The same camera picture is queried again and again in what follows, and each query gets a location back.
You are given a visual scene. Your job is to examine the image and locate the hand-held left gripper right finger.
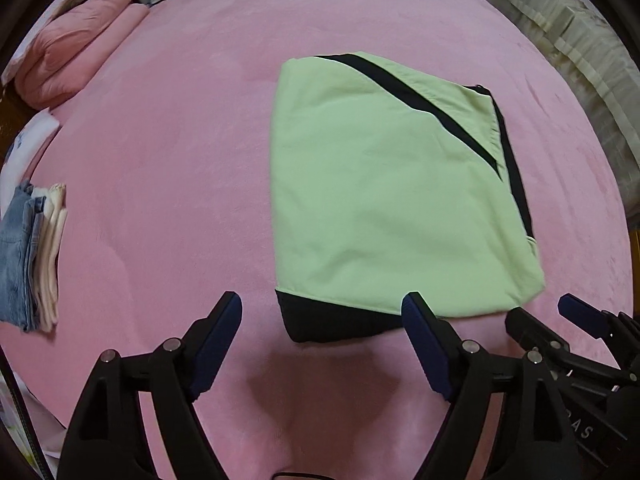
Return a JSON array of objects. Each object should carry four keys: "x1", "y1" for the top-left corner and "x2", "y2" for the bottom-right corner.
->
[{"x1": 401, "y1": 291, "x2": 593, "y2": 480}]

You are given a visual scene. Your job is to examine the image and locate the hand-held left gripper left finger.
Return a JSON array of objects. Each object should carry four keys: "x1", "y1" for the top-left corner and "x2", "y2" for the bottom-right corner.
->
[{"x1": 57, "y1": 291, "x2": 244, "y2": 480}]

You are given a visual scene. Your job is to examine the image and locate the pink folded quilt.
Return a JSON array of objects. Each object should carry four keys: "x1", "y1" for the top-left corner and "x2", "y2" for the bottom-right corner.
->
[{"x1": 15, "y1": 0, "x2": 151, "y2": 109}]

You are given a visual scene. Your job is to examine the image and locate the folded blue jeans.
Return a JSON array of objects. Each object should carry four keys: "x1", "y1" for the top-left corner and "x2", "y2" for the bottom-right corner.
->
[{"x1": 0, "y1": 181, "x2": 47, "y2": 334}]

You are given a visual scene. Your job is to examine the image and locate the pink fleece bed blanket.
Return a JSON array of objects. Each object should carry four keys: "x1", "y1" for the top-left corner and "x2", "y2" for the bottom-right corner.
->
[{"x1": 0, "y1": 0, "x2": 636, "y2": 480}]

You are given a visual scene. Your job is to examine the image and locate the folded cream clothes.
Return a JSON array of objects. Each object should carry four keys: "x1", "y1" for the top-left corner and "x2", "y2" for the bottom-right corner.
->
[{"x1": 31, "y1": 182, "x2": 69, "y2": 334}]

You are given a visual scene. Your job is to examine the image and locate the pale pink frilled pillow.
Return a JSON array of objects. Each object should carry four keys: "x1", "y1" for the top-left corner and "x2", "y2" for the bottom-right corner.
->
[{"x1": 0, "y1": 0, "x2": 96, "y2": 86}]

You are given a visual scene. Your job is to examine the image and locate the green and black jacket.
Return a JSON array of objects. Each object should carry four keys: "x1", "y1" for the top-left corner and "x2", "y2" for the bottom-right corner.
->
[{"x1": 270, "y1": 51, "x2": 547, "y2": 345}]

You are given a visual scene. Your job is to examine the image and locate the beige pleated curtain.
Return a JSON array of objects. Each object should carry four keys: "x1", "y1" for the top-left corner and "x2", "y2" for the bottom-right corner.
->
[{"x1": 487, "y1": 0, "x2": 640, "y2": 222}]

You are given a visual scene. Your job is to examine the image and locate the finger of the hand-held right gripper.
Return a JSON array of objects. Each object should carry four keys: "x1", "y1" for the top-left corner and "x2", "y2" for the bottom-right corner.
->
[
  {"x1": 504, "y1": 305, "x2": 626, "y2": 386},
  {"x1": 557, "y1": 293, "x2": 640, "y2": 361}
]

